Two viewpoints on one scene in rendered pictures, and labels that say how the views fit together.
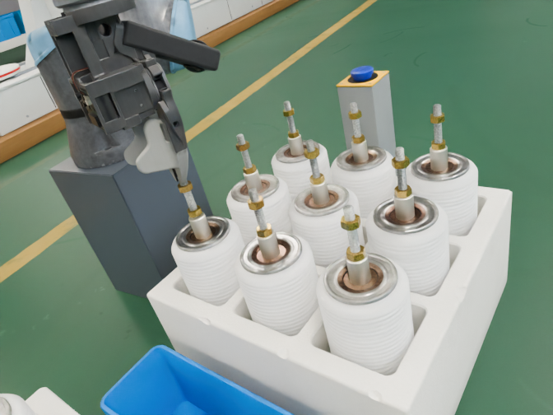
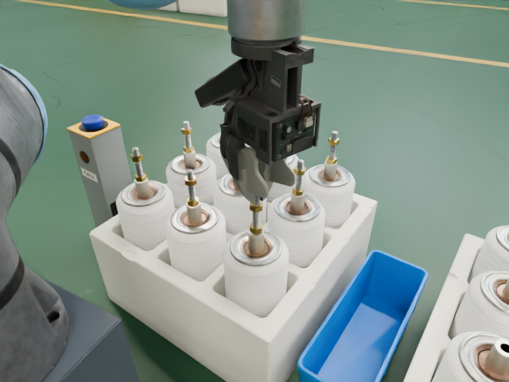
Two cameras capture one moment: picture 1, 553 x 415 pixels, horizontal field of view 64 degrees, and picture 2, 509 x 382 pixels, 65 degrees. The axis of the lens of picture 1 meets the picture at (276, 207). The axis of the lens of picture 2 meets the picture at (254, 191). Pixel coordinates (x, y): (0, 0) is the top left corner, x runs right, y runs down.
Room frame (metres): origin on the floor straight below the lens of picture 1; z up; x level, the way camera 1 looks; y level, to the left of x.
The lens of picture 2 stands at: (0.58, 0.53, 0.65)
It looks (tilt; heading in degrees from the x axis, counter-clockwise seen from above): 35 degrees down; 261
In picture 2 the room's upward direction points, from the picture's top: straight up
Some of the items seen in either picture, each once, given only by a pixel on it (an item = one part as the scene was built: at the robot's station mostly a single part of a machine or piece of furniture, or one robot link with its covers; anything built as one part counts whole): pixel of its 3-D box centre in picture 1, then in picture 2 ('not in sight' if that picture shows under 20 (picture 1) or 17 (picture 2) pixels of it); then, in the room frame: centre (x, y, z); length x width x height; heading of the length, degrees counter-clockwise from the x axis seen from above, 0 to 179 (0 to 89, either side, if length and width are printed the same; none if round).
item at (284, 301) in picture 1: (287, 306); (294, 248); (0.43, 0.02, 0.16); 0.10 x 0.10 x 0.18
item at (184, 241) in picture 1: (202, 233); (256, 247); (0.51, 0.10, 0.25); 0.08 x 0.08 x 0.01
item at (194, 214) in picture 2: (253, 181); (194, 211); (0.59, 0.02, 0.26); 0.02 x 0.02 x 0.03
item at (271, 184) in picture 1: (255, 188); (195, 218); (0.59, 0.02, 0.25); 0.08 x 0.08 x 0.01
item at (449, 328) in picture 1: (339, 286); (241, 251); (0.51, -0.06, 0.09); 0.39 x 0.39 x 0.18; 46
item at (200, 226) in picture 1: (200, 226); (256, 240); (0.51, 0.10, 0.26); 0.02 x 0.02 x 0.03
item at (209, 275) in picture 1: (222, 283); (255, 290); (0.51, 0.11, 0.16); 0.10 x 0.10 x 0.18
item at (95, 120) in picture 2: (362, 74); (92, 123); (0.77, -0.21, 0.32); 0.04 x 0.04 x 0.02
